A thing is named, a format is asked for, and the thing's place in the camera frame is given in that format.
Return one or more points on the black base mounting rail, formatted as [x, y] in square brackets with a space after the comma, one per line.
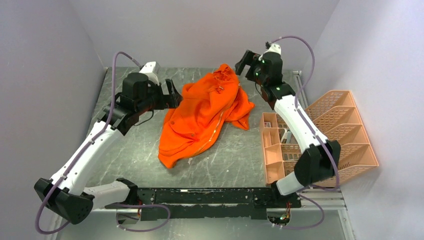
[197, 203]

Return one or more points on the aluminium frame rail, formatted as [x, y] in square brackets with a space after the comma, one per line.
[322, 216]

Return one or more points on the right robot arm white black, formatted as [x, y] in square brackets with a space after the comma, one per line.
[319, 156]

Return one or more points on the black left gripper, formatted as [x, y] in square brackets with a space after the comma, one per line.
[171, 100]

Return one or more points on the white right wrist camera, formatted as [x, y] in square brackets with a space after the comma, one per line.
[271, 47]

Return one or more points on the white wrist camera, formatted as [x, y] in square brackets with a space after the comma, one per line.
[151, 69]
[271, 47]

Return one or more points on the orange jacket with pink lining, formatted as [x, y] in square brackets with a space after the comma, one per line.
[195, 125]

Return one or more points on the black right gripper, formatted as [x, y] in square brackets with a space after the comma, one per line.
[251, 58]

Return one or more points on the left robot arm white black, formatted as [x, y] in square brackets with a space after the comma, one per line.
[66, 193]

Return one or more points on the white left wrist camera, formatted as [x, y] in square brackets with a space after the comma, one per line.
[151, 69]

